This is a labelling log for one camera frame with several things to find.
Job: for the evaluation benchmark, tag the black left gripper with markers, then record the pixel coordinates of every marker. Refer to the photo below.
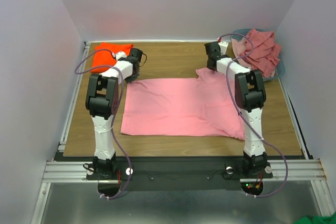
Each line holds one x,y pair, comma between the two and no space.
129,80

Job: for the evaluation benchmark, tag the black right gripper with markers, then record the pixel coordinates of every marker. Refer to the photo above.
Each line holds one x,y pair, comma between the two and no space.
210,66

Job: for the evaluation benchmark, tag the light pink t shirt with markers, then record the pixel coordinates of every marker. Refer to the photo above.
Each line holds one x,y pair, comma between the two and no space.
198,106

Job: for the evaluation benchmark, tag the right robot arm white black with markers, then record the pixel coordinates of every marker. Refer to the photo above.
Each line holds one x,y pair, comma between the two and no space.
248,96

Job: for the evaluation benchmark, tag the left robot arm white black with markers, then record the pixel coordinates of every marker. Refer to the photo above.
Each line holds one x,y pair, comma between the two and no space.
102,102

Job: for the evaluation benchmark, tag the pale pink garment in basket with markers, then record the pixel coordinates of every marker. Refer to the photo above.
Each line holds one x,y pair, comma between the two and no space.
239,49

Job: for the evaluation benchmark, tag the blue plastic laundry basket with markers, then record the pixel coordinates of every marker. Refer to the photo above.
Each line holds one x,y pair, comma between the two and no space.
280,69

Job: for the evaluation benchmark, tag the folded orange t shirt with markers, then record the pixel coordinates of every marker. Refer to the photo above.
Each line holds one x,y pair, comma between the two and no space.
104,57

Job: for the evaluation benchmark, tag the dusty rose t shirt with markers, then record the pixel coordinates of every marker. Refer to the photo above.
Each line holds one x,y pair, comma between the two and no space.
265,55

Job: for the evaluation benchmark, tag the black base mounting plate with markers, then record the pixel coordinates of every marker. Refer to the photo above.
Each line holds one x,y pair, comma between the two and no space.
172,174

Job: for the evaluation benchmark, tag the green cloth at corner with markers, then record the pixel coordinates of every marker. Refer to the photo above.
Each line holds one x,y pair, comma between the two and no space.
316,220

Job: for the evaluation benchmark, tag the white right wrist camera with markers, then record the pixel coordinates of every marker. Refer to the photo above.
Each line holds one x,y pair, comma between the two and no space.
223,45

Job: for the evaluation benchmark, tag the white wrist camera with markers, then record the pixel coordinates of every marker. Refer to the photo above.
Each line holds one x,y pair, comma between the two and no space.
119,55
223,45

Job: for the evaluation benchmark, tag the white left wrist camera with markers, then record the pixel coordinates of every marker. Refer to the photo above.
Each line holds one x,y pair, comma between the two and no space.
119,55

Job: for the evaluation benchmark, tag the left aluminium frame rail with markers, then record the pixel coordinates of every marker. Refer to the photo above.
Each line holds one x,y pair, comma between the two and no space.
70,109

